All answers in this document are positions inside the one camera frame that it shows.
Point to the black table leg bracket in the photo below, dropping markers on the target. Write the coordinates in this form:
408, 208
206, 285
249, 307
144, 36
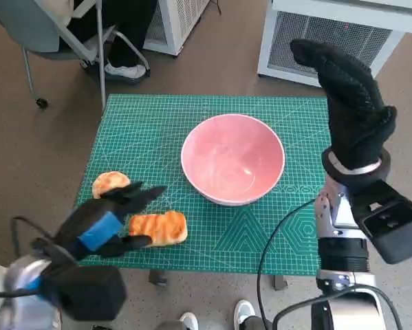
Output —
279, 282
157, 277

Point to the green cutting mat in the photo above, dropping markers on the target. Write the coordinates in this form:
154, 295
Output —
150, 137

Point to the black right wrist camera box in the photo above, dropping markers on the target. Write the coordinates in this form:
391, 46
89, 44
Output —
391, 223

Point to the black left hand blue tape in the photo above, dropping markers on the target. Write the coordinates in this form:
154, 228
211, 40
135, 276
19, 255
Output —
99, 230

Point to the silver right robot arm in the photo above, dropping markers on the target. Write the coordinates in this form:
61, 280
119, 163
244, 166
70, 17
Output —
343, 251

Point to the pink bowl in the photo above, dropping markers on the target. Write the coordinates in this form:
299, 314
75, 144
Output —
233, 161

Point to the standing person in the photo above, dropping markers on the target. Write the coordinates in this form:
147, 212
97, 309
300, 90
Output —
243, 309

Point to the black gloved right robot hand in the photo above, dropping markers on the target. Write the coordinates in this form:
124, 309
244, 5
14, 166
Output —
353, 113

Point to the round toy bread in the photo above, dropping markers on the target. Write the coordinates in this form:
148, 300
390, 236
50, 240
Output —
109, 180

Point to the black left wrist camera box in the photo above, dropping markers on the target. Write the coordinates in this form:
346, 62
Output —
88, 292

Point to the small white grille unit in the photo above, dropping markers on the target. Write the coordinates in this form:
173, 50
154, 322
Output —
173, 20

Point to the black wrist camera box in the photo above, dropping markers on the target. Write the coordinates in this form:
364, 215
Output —
391, 223
88, 292

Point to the large white grille unit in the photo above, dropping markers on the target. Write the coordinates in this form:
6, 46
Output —
329, 31

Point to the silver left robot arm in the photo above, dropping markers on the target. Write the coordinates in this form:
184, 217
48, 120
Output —
23, 275

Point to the seated person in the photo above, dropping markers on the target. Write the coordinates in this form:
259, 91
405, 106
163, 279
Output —
130, 34

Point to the grey chair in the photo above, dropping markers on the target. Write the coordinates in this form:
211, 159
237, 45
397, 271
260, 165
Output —
30, 27

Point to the rectangular toy toast bread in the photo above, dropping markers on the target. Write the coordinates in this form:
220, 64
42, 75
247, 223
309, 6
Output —
161, 227

